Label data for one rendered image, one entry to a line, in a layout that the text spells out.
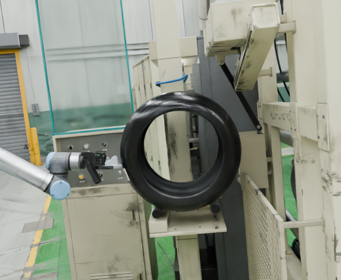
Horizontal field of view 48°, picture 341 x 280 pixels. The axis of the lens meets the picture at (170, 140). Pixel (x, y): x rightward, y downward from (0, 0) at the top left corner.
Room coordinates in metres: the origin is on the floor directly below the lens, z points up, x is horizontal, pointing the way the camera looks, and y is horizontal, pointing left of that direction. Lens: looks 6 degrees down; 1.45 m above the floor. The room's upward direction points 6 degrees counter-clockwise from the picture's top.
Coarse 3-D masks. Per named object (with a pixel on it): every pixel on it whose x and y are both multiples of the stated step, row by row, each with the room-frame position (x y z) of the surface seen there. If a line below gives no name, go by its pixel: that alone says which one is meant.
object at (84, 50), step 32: (64, 0) 2.49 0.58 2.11; (96, 0) 2.48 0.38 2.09; (64, 32) 2.50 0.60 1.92; (96, 32) 2.48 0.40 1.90; (64, 64) 2.50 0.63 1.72; (96, 64) 2.49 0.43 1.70; (128, 64) 2.47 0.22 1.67; (64, 96) 2.50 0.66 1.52; (96, 96) 2.49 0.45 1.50; (128, 96) 2.48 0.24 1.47; (64, 128) 2.50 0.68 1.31; (96, 128) 2.49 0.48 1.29
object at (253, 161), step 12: (240, 132) 2.22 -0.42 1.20; (252, 132) 2.22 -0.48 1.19; (252, 144) 2.03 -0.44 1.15; (264, 144) 2.03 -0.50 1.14; (252, 156) 2.03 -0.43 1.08; (264, 156) 2.03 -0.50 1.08; (240, 168) 2.03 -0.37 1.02; (252, 168) 2.03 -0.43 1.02; (264, 168) 2.03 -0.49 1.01; (240, 180) 2.04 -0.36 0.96; (252, 180) 2.03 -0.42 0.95; (264, 180) 2.03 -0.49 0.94
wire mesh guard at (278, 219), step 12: (252, 192) 1.80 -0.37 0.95; (252, 204) 1.83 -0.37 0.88; (264, 204) 1.46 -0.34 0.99; (252, 216) 1.86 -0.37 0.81; (276, 216) 1.28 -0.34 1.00; (252, 228) 1.89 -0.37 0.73; (252, 240) 1.92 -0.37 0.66; (264, 240) 1.56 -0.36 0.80; (276, 240) 1.32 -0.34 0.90; (264, 252) 1.59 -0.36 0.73; (252, 264) 2.01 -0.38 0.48; (264, 264) 1.61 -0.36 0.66; (276, 264) 1.35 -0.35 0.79; (252, 276) 2.04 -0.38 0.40; (276, 276) 1.38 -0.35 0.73
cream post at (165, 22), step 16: (160, 0) 2.12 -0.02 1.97; (160, 16) 2.12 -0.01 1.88; (176, 16) 2.12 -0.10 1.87; (160, 32) 2.12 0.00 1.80; (176, 32) 2.12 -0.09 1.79; (160, 48) 2.12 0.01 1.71; (176, 48) 2.12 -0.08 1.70; (160, 64) 2.12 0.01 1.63; (176, 64) 2.12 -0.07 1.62; (160, 80) 2.13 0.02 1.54; (176, 112) 2.12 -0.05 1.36; (176, 128) 2.12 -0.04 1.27; (176, 144) 2.12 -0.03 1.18; (176, 160) 2.12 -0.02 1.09; (176, 176) 2.12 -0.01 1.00; (176, 240) 2.13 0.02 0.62; (192, 240) 2.12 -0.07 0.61; (192, 256) 2.12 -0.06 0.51; (192, 272) 2.12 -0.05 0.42
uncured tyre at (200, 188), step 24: (168, 96) 1.75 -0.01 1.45; (192, 96) 1.75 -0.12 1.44; (144, 120) 1.73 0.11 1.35; (216, 120) 1.72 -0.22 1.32; (240, 144) 1.77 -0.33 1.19; (144, 168) 2.01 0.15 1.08; (216, 168) 1.99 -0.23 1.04; (144, 192) 1.74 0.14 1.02; (168, 192) 1.99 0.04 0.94; (192, 192) 1.98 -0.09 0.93; (216, 192) 1.72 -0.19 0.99
